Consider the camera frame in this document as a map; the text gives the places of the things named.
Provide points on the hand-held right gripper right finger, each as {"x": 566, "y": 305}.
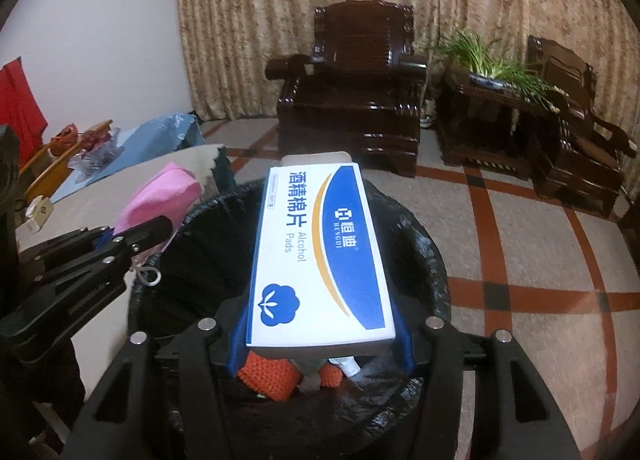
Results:
{"x": 406, "y": 345}

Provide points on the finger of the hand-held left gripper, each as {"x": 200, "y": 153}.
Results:
{"x": 65, "y": 242}
{"x": 145, "y": 232}

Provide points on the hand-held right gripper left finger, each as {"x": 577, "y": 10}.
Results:
{"x": 237, "y": 340}

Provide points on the pink cloth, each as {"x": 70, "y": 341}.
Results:
{"x": 160, "y": 195}

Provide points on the trash bin with black bag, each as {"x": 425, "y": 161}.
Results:
{"x": 350, "y": 415}

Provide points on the white and blue cardboard box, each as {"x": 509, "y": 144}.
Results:
{"x": 320, "y": 250}

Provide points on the small white box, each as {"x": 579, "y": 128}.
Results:
{"x": 39, "y": 214}

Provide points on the light wooden chair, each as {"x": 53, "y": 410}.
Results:
{"x": 50, "y": 175}
{"x": 37, "y": 160}

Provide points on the orange knitted item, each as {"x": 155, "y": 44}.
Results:
{"x": 270, "y": 376}
{"x": 332, "y": 376}

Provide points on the small white bottle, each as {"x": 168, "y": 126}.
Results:
{"x": 345, "y": 366}

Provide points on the orange red bag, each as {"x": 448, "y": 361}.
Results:
{"x": 65, "y": 139}

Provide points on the clear plastic bag of fruit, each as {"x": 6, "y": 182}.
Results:
{"x": 95, "y": 156}

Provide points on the blue tablecloth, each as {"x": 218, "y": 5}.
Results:
{"x": 150, "y": 137}

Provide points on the red cloth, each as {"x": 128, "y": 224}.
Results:
{"x": 20, "y": 105}

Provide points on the dark wooden armchair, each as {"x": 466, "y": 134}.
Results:
{"x": 345, "y": 130}
{"x": 575, "y": 175}

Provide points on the dark wooden side table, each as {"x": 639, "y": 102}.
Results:
{"x": 480, "y": 132}

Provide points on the beige patterned curtain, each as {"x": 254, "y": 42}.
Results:
{"x": 250, "y": 15}

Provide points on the green potted plant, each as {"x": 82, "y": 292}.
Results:
{"x": 480, "y": 52}

